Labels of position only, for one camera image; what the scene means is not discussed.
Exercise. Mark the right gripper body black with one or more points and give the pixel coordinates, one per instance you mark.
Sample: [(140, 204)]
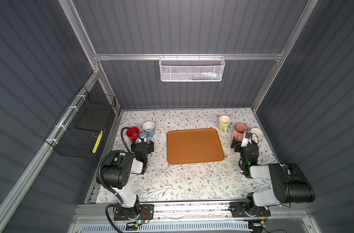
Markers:
[(244, 148)]

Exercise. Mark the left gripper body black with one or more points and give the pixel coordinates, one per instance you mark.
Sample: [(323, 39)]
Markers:
[(145, 146)]

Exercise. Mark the purple lavender mug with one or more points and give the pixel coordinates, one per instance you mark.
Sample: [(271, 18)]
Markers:
[(142, 139)]

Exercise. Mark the pink patterned mug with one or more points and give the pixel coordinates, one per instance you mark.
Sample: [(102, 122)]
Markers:
[(239, 132)]

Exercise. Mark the white cream mug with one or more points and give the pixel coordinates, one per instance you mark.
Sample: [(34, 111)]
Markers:
[(257, 134)]

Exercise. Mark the red mug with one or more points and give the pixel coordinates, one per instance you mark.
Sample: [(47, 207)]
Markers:
[(133, 133)]

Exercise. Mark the light green mug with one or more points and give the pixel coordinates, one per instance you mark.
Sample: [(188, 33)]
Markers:
[(224, 123)]

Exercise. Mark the blue floral mug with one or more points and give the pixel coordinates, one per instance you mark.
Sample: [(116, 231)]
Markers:
[(149, 129)]

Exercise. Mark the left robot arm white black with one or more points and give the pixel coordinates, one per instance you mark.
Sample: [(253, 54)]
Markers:
[(115, 168)]

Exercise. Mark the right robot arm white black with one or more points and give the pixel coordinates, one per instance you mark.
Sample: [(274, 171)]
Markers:
[(288, 183)]

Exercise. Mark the orange plastic tray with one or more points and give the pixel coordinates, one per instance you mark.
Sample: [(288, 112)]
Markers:
[(194, 146)]

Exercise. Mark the black foam pad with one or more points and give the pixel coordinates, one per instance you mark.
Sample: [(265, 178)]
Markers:
[(91, 120)]

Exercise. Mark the markers in white basket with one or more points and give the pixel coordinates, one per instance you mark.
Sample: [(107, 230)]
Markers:
[(205, 76)]

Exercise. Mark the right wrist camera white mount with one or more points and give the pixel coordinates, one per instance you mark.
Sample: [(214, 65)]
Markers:
[(247, 139)]

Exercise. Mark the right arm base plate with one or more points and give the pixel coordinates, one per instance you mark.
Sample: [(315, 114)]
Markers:
[(243, 209)]

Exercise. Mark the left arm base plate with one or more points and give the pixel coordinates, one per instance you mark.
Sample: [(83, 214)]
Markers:
[(138, 212)]

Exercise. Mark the black wire basket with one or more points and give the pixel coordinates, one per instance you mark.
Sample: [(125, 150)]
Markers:
[(66, 140)]

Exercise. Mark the white wire mesh basket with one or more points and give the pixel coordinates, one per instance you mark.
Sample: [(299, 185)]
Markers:
[(173, 69)]

